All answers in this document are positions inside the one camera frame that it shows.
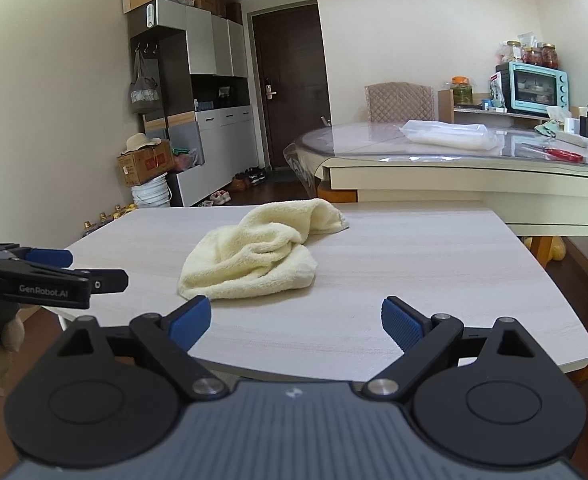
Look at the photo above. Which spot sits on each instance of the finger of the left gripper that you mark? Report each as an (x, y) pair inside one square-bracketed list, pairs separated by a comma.
[(60, 258), (106, 281)]

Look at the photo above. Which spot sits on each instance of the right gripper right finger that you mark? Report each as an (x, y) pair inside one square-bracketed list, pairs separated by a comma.
[(428, 345)]

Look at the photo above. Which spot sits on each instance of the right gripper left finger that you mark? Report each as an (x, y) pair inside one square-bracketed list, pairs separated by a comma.
[(166, 341)]

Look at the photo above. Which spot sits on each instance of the cream yellow towel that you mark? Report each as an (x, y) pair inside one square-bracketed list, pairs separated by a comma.
[(265, 253)]

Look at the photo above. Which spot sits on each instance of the cooking oil bottles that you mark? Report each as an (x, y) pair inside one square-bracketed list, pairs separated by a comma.
[(105, 219)]

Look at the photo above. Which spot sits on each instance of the white plastic buckets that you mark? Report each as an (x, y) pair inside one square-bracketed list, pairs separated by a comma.
[(152, 194)]

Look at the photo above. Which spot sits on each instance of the cardboard box with hat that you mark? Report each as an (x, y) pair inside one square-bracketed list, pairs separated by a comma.
[(141, 166)]

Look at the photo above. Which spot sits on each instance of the straw hat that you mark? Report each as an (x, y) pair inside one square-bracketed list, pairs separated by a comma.
[(138, 141)]

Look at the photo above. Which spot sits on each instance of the shoes on floor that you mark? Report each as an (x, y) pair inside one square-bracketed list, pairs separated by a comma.
[(241, 182)]

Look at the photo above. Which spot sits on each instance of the hanging grey bag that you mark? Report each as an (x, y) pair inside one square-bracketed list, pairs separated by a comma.
[(144, 97)]

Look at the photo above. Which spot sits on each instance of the cream dining table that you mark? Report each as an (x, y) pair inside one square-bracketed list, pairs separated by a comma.
[(534, 195)]

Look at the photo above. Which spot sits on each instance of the plastic bag of white cloth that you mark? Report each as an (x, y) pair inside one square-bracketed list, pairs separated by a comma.
[(473, 137)]

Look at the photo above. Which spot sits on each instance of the grey white cabinet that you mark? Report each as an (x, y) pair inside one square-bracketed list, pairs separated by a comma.
[(197, 60)]

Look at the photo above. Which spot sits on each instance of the quilted brown chair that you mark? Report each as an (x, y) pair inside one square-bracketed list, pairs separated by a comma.
[(399, 102)]

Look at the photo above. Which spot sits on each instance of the orange lid jar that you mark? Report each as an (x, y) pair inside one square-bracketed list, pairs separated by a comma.
[(462, 91)]

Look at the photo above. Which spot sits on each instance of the teal toaster oven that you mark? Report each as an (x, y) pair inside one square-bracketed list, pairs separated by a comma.
[(531, 89)]

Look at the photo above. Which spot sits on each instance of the dark brown door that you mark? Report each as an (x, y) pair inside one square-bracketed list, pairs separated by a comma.
[(292, 76)]

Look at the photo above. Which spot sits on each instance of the red handled screwdriver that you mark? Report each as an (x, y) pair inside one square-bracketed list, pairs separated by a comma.
[(555, 153)]

